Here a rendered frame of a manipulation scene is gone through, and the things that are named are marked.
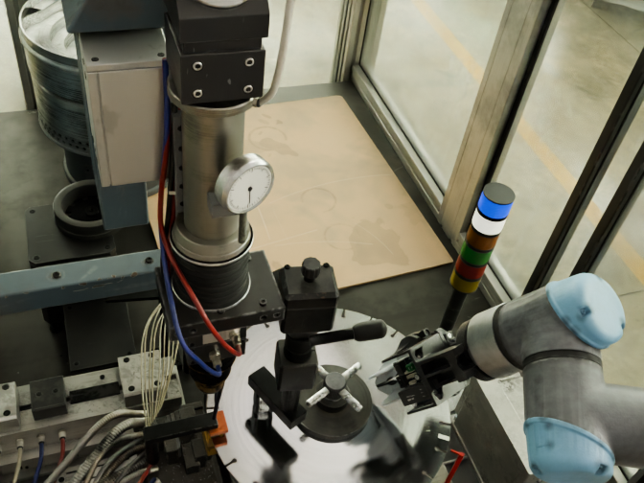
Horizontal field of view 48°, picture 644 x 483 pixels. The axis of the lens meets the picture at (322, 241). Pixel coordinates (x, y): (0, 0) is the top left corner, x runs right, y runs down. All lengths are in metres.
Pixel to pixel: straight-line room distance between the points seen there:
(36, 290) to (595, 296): 0.67
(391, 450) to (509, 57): 0.68
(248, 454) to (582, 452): 0.43
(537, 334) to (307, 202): 0.89
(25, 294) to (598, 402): 0.69
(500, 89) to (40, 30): 0.83
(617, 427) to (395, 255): 0.83
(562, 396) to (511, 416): 0.41
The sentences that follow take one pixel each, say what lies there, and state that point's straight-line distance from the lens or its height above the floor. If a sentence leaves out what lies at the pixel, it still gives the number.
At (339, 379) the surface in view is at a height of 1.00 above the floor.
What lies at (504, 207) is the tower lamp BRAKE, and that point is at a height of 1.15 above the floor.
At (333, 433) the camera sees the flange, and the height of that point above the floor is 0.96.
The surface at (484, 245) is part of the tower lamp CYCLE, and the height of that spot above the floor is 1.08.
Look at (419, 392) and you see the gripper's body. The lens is 0.85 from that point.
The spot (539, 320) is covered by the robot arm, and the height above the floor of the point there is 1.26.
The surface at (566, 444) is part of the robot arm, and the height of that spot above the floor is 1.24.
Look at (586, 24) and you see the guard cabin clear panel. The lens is 1.16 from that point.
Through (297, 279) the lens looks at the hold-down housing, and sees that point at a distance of 0.71.
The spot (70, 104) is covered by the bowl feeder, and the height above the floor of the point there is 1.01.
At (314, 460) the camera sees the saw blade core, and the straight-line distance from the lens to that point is 0.95.
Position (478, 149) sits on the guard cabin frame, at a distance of 1.39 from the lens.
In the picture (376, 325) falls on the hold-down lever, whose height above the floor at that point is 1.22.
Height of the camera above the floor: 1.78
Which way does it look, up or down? 45 degrees down
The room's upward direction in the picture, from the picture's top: 10 degrees clockwise
